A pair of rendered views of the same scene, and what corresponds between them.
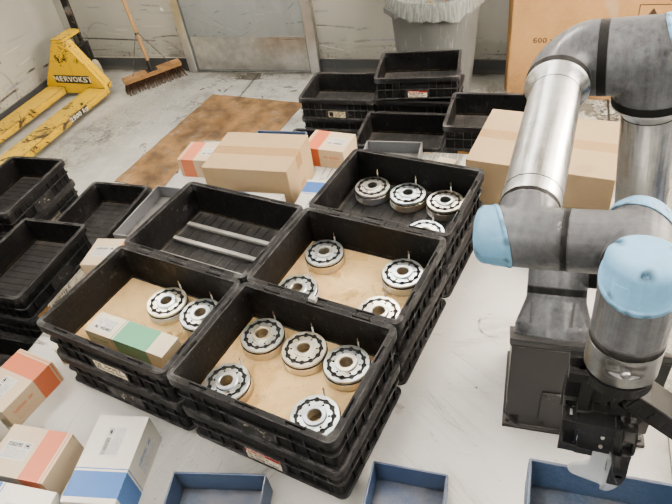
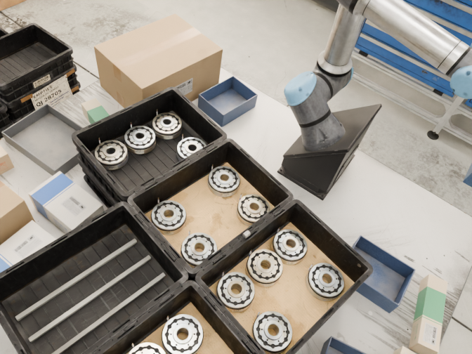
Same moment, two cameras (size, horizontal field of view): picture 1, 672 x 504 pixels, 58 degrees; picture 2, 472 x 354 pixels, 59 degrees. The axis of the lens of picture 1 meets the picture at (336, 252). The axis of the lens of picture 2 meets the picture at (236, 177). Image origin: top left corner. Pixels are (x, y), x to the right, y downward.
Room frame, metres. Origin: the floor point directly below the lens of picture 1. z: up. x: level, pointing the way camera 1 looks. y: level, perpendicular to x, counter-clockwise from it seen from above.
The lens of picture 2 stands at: (0.96, 0.65, 1.93)
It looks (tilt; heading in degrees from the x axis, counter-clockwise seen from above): 52 degrees down; 274
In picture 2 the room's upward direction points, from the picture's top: 12 degrees clockwise
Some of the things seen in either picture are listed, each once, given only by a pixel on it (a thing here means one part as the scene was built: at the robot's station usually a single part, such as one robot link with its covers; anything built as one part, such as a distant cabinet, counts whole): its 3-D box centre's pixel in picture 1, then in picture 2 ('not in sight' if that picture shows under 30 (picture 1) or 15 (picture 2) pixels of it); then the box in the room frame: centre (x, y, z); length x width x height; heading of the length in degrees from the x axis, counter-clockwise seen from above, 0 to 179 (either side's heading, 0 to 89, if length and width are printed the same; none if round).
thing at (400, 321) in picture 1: (347, 262); (213, 199); (1.06, -0.02, 0.92); 0.40 x 0.30 x 0.02; 56
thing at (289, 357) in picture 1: (304, 349); (265, 265); (0.87, 0.11, 0.86); 0.10 x 0.10 x 0.01
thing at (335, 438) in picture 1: (282, 354); (286, 274); (0.81, 0.15, 0.92); 0.40 x 0.30 x 0.02; 56
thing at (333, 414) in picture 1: (314, 416); (326, 279); (0.69, 0.10, 0.86); 0.10 x 0.10 x 0.01
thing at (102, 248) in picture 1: (116, 260); not in sight; (1.45, 0.67, 0.74); 0.16 x 0.12 x 0.07; 74
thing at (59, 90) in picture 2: not in sight; (53, 95); (2.04, -0.71, 0.41); 0.31 x 0.02 x 0.16; 66
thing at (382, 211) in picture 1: (398, 206); (152, 148); (1.31, -0.19, 0.87); 0.40 x 0.30 x 0.11; 56
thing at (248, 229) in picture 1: (219, 242); (92, 291); (1.29, 0.31, 0.87); 0.40 x 0.30 x 0.11; 56
